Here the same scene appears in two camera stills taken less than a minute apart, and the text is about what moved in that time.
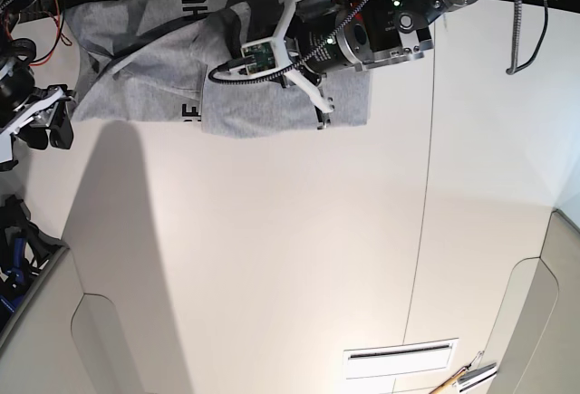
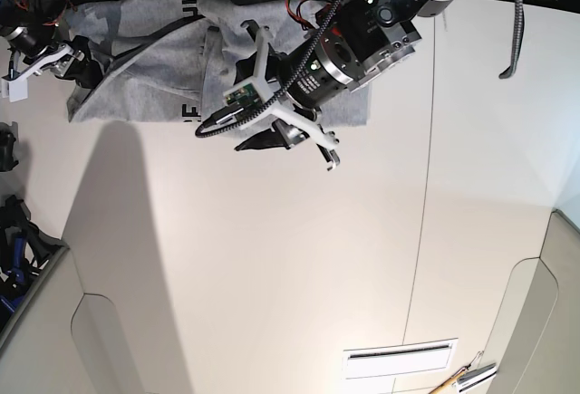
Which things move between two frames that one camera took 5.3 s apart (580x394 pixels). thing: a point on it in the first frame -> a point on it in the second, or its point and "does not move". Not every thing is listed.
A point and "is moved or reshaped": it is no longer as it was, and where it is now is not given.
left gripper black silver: x=27 y=110 -> x=28 y=43
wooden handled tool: x=449 y=381 does not move
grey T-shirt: x=148 y=58 is moved or reshaped
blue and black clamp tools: x=24 y=250 does not move
